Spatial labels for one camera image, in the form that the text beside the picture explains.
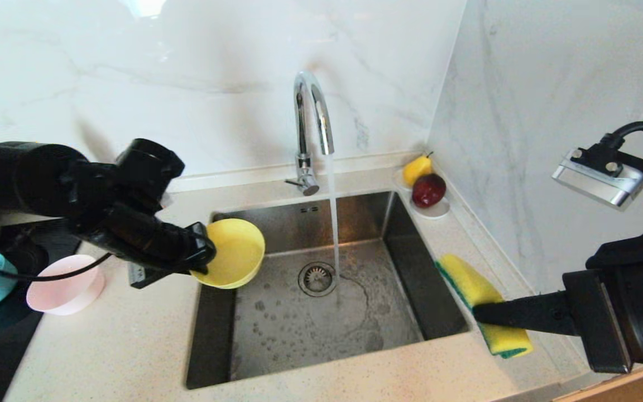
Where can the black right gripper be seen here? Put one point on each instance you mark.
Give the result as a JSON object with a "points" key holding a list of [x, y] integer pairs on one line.
{"points": [[634, 312]]}

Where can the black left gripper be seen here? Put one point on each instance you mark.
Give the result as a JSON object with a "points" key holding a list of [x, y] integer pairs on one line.
{"points": [[143, 240]]}

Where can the yellow plastic bowl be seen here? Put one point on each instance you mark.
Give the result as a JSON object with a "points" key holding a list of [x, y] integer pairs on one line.
{"points": [[238, 251]]}

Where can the yellow green sponge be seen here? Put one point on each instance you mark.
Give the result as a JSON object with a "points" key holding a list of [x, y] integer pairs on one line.
{"points": [[466, 279]]}

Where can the pink plastic bowl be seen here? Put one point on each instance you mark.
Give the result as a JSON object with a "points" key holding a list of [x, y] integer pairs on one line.
{"points": [[65, 287]]}

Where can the chrome gooseneck faucet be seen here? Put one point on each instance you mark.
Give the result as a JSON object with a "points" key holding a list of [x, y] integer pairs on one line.
{"points": [[301, 128]]}

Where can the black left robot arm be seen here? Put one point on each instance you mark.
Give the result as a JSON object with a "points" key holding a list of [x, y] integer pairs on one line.
{"points": [[31, 178]]}

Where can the stainless steel sink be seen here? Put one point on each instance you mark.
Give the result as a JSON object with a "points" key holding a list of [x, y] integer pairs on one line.
{"points": [[321, 329]]}

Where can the round metal drain strainer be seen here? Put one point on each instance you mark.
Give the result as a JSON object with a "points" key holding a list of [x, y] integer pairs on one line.
{"points": [[317, 279]]}

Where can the brown wooden panel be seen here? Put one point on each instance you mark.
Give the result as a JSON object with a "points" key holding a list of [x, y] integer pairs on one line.
{"points": [[623, 388]]}

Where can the small white dish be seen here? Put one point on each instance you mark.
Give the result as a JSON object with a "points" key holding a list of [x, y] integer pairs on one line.
{"points": [[433, 212]]}

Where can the dark red apple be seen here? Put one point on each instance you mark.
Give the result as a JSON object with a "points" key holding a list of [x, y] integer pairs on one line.
{"points": [[428, 190]]}

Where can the yellow pear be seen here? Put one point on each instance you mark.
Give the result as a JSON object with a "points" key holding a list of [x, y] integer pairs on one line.
{"points": [[415, 169]]}

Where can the black induction cooktop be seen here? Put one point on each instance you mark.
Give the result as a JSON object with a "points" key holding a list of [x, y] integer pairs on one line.
{"points": [[3, 340]]}

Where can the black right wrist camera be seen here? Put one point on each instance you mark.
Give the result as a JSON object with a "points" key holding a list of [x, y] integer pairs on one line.
{"points": [[600, 181]]}

